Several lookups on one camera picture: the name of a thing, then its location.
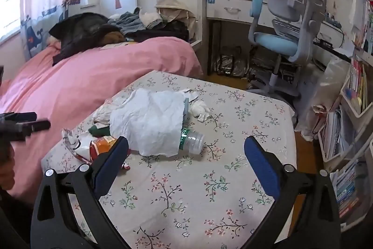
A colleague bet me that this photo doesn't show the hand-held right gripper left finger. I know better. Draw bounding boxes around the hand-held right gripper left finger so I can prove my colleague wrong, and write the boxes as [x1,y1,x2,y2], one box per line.
[31,136,130,249]

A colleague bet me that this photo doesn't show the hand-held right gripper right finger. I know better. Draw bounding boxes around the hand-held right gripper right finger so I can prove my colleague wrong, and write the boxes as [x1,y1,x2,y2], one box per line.
[244,136,341,249]

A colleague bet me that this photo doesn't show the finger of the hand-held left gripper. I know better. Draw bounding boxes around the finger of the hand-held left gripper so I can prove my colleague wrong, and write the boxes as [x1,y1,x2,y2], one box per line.
[17,120,51,137]
[0,112,37,124]

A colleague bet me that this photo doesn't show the orange snack packet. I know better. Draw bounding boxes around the orange snack packet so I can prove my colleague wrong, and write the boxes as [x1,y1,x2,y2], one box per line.
[90,136,117,162]

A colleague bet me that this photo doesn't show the dark green wrapper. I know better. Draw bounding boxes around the dark green wrapper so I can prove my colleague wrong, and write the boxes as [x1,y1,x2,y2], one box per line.
[88,124,111,137]

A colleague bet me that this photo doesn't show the red white wrapper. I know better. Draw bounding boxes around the red white wrapper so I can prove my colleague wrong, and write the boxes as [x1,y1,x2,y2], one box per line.
[61,129,97,163]

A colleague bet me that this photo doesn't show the large white paper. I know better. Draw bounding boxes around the large white paper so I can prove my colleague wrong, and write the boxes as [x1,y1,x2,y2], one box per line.
[109,88,190,157]

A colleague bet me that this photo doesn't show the white plastic bag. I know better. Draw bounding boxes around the white plastic bag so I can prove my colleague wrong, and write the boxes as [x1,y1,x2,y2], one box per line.
[95,97,137,124]

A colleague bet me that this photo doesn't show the clear plastic bottle green label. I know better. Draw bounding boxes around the clear plastic bottle green label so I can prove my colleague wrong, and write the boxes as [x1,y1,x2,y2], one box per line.
[178,126,205,154]

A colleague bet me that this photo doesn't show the white tissue wad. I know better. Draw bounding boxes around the white tissue wad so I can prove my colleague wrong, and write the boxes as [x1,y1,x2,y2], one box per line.
[189,100,213,122]

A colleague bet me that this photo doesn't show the pink duvet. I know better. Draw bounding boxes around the pink duvet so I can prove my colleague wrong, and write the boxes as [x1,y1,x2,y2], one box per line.
[0,37,204,206]

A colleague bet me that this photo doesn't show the floral bed sheet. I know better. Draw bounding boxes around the floral bed sheet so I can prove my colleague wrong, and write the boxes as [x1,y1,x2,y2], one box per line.
[41,70,298,249]

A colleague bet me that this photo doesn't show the black jacket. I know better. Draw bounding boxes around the black jacket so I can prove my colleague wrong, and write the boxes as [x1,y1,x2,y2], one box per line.
[48,12,123,67]

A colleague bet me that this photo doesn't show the clear plastic bag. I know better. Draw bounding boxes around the clear plastic bag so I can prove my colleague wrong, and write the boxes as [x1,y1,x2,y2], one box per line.
[294,56,350,141]

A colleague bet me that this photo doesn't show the dark bags under desk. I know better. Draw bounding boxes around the dark bags under desk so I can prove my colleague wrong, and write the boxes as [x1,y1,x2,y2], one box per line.
[214,46,251,79]

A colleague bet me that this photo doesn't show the white bookshelf with books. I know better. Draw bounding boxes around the white bookshelf with books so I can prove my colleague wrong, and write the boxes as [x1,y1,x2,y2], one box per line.
[318,0,373,232]

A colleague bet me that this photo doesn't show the brown plush toy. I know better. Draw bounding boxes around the brown plush toy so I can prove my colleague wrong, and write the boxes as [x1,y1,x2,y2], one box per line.
[99,32,126,45]

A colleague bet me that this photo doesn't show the pile of clothes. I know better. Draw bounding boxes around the pile of clothes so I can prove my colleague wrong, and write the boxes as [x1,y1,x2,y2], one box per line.
[108,7,190,44]

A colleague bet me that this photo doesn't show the white desk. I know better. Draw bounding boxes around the white desk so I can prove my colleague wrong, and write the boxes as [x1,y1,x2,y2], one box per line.
[205,0,354,63]

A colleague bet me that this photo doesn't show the blue grey desk chair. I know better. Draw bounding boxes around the blue grey desk chair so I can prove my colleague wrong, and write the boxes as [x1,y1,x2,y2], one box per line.
[246,0,328,98]

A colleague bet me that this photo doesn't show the beige cloth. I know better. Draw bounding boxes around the beige cloth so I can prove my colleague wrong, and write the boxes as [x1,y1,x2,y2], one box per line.
[154,0,196,31]

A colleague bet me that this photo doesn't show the white tote bag red handles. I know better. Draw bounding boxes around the white tote bag red handles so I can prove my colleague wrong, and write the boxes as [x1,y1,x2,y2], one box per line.
[313,105,330,136]

